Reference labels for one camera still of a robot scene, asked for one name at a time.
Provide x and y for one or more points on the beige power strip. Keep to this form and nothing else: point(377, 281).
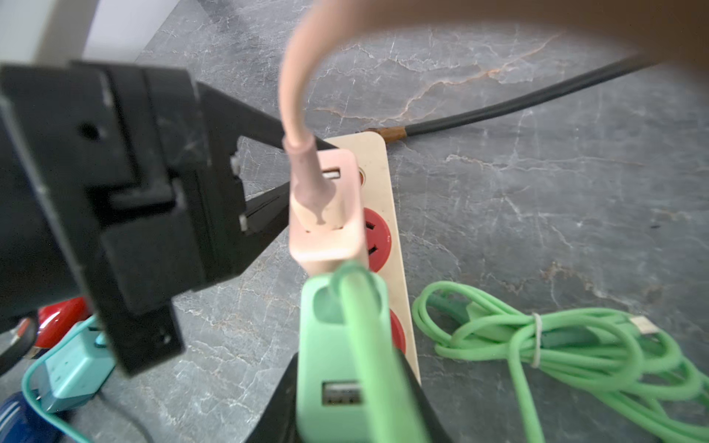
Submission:
point(383, 240)

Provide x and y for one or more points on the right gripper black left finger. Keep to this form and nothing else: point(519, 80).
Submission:
point(278, 422)

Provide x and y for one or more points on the teal USB charger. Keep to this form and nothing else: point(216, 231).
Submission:
point(75, 372)

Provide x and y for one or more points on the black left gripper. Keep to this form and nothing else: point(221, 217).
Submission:
point(117, 183)

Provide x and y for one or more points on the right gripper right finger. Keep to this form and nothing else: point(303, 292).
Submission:
point(436, 430)

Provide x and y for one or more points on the green USB charger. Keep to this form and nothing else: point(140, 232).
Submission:
point(351, 383)

